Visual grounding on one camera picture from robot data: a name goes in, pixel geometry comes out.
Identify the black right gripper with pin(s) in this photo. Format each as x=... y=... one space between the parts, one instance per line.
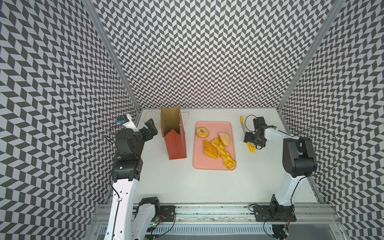
x=248 y=138

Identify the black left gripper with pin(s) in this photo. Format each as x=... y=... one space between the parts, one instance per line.
x=148 y=135

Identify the yellow metal tongs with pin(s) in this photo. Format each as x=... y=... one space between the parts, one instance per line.
x=248 y=135

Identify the red paper bag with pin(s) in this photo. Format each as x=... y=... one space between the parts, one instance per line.
x=172 y=122

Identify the round sugared bun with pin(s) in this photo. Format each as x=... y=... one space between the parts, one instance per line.
x=224 y=138

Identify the sugared ring donut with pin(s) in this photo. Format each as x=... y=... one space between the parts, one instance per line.
x=202 y=132

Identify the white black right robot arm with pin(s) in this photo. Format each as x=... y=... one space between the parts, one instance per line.
x=298 y=160

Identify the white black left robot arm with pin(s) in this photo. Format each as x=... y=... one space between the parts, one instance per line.
x=124 y=223

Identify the twisted braided bread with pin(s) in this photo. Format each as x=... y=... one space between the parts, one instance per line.
x=228 y=161

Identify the orange glazed pastry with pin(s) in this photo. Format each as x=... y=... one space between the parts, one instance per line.
x=210 y=150

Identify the pink plastic tray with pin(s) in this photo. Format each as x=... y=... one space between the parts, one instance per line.
x=203 y=162

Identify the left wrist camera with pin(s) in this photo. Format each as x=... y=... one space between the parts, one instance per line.
x=126 y=121

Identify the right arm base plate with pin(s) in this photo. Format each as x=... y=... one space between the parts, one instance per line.
x=276 y=214

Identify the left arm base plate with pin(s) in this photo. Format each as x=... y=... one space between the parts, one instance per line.
x=162 y=213

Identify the aluminium front rail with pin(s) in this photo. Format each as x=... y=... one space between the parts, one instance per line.
x=310 y=221

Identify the aluminium corner post left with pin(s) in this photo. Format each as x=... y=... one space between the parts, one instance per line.
x=93 y=15

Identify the aluminium corner post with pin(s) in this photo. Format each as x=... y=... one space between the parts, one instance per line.
x=329 y=20
x=93 y=15

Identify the aluminium corner post right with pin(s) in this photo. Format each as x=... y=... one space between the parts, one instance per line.
x=329 y=20

